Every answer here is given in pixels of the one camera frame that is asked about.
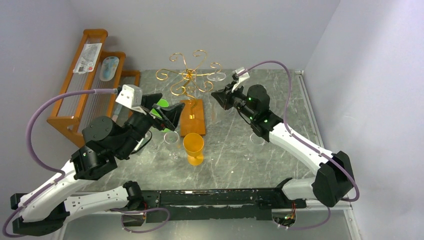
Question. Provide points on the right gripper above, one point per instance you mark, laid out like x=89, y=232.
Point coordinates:
x=228, y=99

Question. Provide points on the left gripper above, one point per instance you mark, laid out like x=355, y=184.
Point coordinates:
x=171, y=114

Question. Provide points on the orange plastic goblet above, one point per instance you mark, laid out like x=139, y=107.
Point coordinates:
x=193, y=144

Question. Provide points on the clear wine glass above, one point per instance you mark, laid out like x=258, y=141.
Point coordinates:
x=173, y=145
x=213, y=78
x=253, y=148

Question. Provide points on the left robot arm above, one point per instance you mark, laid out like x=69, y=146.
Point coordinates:
x=46, y=209

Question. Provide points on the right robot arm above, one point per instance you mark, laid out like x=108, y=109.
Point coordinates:
x=333, y=174

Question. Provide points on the wooden rack base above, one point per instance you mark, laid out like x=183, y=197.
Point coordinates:
x=192, y=118

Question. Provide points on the green plastic goblet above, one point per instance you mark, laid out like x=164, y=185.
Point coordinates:
x=163, y=103

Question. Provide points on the blue pink toothbrush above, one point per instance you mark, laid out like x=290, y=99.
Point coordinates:
x=116, y=112

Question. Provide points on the blue packaged item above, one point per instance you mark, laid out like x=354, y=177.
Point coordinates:
x=108, y=68

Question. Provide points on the orange wooden shelf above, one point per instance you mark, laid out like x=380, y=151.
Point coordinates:
x=69, y=116

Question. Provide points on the white packaged item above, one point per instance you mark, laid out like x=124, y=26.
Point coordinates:
x=87, y=58

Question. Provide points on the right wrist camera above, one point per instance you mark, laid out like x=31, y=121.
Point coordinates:
x=240, y=75

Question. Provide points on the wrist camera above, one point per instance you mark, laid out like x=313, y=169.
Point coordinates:
x=240, y=75
x=130, y=96

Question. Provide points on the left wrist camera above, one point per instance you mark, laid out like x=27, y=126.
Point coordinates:
x=130, y=96

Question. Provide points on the gold wire glass rack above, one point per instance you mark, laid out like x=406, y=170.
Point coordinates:
x=190, y=79

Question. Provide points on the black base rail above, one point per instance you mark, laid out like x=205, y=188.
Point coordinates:
x=205, y=204

